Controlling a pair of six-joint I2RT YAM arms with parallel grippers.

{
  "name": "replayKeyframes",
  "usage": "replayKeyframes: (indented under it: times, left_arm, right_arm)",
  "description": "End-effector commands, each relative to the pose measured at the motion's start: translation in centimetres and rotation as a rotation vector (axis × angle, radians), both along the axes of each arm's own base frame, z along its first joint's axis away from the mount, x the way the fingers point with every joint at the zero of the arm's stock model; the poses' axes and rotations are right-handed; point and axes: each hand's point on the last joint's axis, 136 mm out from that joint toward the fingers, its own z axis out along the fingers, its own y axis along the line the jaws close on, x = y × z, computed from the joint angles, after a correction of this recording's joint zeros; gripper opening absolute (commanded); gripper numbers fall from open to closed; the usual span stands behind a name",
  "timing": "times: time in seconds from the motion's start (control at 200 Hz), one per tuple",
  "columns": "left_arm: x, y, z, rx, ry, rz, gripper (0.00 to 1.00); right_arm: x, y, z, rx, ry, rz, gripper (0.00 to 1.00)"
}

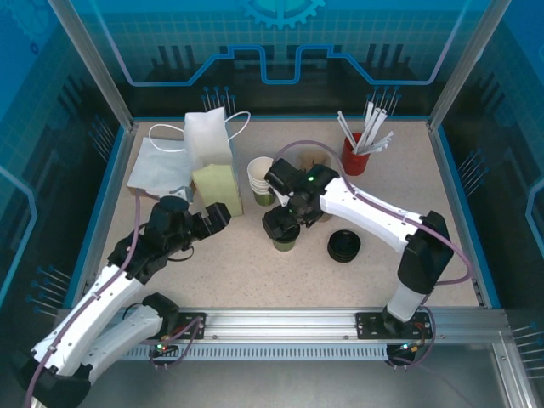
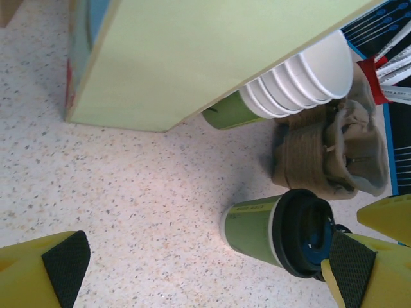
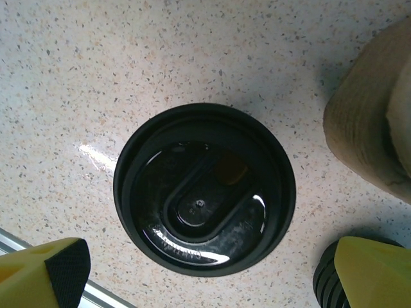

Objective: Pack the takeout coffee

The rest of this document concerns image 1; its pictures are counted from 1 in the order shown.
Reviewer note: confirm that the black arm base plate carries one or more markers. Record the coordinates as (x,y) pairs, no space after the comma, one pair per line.
(187,319)
(367,325)

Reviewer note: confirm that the white napkin stack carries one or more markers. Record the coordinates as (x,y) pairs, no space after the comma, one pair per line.
(157,170)

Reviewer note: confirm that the red straw holder cup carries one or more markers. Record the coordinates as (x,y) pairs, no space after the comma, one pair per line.
(355,163)

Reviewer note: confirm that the aluminium frame post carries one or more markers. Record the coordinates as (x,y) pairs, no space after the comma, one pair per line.
(466,64)
(95,64)

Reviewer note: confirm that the stack of paper cups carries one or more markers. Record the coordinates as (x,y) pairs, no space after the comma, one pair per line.
(259,170)

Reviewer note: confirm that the single green paper cup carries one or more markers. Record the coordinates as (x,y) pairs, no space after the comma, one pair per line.
(284,245)

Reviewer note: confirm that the white wrapped straw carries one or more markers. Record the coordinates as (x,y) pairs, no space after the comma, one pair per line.
(377,127)
(367,123)
(378,148)
(347,127)
(378,141)

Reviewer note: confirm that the control board with LEDs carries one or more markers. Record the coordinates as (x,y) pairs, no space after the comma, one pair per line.
(161,348)
(408,347)

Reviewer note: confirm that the aluminium mounting rail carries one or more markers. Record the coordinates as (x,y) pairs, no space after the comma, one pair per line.
(280,323)

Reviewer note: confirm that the stack of black cup lids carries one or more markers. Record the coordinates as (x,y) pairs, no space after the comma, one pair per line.
(343,246)

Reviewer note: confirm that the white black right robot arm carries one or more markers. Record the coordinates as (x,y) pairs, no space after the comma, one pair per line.
(365,212)

